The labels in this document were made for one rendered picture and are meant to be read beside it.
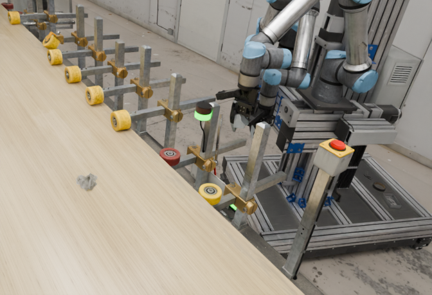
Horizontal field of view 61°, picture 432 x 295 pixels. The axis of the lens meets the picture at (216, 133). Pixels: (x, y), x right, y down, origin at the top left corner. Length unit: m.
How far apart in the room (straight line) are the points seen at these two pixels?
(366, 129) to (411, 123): 2.05
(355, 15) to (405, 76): 0.77
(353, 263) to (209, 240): 1.58
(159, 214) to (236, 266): 0.29
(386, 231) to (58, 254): 1.96
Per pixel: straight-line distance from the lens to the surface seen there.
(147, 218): 1.15
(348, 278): 2.47
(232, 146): 1.62
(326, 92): 1.81
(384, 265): 2.67
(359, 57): 1.63
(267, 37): 1.48
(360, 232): 2.43
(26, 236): 1.14
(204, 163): 1.47
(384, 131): 1.95
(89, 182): 1.27
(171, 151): 1.42
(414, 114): 3.90
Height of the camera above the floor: 1.70
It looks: 30 degrees down
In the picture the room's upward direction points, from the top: 10 degrees clockwise
